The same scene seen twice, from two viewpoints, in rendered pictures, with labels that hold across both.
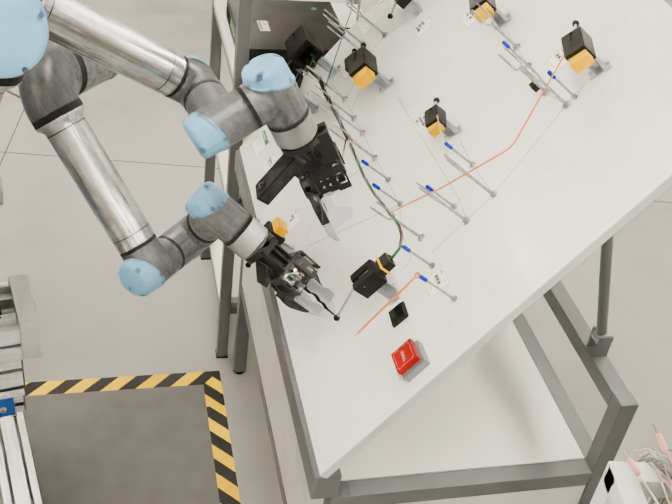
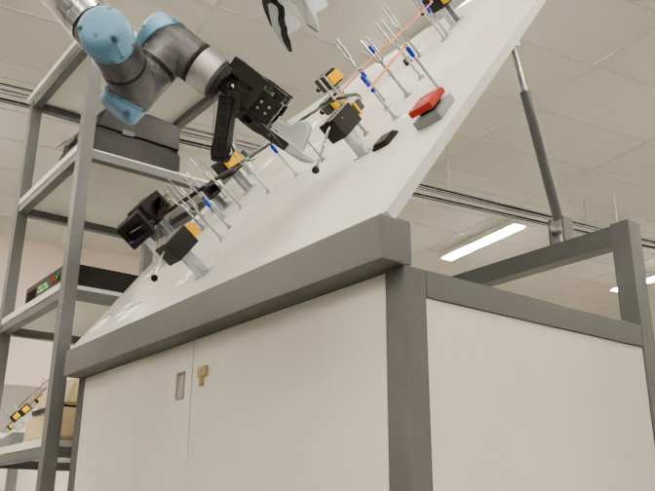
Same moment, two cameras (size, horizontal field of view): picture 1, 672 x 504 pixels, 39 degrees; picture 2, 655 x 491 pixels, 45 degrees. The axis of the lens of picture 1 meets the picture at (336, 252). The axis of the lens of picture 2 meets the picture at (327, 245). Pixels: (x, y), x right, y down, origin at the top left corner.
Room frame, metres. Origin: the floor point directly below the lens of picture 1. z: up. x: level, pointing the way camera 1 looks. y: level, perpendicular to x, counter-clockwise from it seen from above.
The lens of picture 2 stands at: (0.26, 0.38, 0.47)
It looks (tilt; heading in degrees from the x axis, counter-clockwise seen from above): 19 degrees up; 340
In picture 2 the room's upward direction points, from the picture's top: straight up
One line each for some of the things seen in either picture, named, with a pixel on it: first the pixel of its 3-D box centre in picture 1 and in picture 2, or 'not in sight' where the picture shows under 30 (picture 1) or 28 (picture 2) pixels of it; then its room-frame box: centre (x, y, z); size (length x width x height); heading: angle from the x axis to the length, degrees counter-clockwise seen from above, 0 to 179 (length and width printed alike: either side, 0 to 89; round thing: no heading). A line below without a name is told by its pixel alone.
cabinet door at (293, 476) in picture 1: (295, 442); (273, 434); (1.48, 0.03, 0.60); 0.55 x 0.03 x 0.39; 17
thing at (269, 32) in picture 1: (287, 33); (98, 296); (2.61, 0.24, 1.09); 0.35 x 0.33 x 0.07; 17
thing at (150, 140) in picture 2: not in sight; (120, 150); (2.57, 0.23, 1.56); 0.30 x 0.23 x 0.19; 109
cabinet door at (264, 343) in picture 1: (261, 290); (128, 455); (2.00, 0.19, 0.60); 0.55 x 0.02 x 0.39; 17
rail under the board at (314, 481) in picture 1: (277, 290); (188, 321); (1.74, 0.13, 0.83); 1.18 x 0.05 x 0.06; 17
